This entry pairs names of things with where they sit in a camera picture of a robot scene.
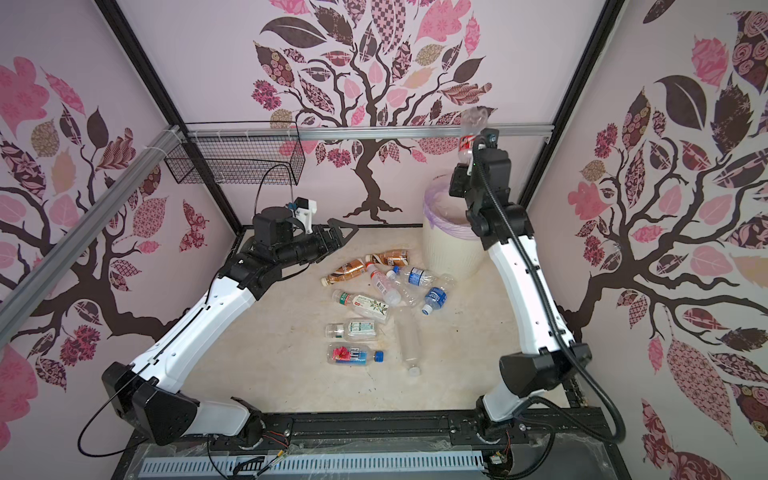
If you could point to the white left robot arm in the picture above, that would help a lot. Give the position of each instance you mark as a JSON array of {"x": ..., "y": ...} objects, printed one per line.
[{"x": 147, "y": 393}]

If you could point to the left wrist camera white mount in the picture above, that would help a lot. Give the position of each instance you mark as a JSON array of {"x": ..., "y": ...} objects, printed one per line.
[{"x": 304, "y": 211}]

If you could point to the white bottle red cap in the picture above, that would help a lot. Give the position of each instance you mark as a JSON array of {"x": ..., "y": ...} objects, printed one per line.
[{"x": 383, "y": 284}]

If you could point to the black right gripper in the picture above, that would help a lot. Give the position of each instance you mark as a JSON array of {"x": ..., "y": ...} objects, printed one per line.
[{"x": 459, "y": 178}]

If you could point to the aluminium rail back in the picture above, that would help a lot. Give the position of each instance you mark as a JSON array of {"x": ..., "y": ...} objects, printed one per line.
[{"x": 335, "y": 133}]

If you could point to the aluminium rail left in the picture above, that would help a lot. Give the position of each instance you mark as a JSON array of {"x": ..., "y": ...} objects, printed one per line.
[{"x": 24, "y": 299}]

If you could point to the clear bottle pink blue label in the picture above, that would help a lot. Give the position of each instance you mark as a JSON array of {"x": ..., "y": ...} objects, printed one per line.
[{"x": 353, "y": 354}]

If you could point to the clear bottle red label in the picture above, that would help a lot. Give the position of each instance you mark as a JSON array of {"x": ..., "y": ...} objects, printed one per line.
[{"x": 472, "y": 122}]

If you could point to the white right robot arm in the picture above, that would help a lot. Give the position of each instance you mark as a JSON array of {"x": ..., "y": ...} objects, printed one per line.
[{"x": 549, "y": 354}]

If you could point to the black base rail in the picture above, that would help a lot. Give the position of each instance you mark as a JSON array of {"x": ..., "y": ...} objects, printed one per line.
[{"x": 459, "y": 427}]

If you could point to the black wire basket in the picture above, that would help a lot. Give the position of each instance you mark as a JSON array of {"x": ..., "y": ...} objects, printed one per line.
[{"x": 267, "y": 152}]

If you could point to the white bin purple bag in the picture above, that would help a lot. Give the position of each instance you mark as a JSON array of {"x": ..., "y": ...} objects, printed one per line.
[{"x": 449, "y": 245}]

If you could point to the white slotted cable duct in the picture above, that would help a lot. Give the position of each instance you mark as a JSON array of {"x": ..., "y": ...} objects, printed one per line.
[{"x": 315, "y": 465}]

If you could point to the black right corner post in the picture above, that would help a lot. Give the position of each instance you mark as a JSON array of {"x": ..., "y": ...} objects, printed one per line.
[{"x": 604, "y": 26}]

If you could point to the tall clear empty bottle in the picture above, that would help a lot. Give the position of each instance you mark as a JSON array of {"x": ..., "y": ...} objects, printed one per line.
[{"x": 409, "y": 340}]

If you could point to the black corner frame post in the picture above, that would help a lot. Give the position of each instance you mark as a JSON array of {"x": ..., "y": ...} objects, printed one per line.
[{"x": 123, "y": 32}]

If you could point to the clear bottle green white label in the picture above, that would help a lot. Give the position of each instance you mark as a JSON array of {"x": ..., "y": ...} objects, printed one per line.
[{"x": 362, "y": 305}]

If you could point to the aluminium rail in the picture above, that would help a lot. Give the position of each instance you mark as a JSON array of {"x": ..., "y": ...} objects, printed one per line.
[
  {"x": 335, "y": 133},
  {"x": 24, "y": 299}
]

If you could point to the small clear bottle green label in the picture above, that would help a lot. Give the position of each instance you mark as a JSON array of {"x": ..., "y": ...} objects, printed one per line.
[{"x": 355, "y": 330}]

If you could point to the brown Nescafe coffee bottle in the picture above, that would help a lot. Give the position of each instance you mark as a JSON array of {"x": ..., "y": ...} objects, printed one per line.
[{"x": 346, "y": 272}]

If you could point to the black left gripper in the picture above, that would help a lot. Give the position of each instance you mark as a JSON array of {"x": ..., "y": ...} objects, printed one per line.
[{"x": 326, "y": 246}]

